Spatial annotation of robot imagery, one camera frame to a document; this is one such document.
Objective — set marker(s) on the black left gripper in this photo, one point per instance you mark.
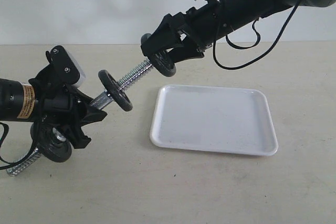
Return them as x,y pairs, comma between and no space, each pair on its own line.
64,107

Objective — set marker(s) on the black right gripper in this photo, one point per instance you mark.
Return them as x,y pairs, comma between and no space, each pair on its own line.
190,33

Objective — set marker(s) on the black weight plate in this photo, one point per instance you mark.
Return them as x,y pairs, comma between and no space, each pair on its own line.
160,60

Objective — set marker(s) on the chrome threaded dumbbell bar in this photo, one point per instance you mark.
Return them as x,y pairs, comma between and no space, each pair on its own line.
16,167

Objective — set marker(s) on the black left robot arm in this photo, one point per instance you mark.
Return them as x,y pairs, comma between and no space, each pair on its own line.
17,101

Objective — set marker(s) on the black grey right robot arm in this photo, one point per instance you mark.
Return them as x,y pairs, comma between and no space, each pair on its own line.
243,12

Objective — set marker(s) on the white rectangular plastic tray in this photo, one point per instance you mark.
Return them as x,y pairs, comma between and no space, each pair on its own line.
213,119

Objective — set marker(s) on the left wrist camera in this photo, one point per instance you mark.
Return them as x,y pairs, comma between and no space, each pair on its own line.
66,66

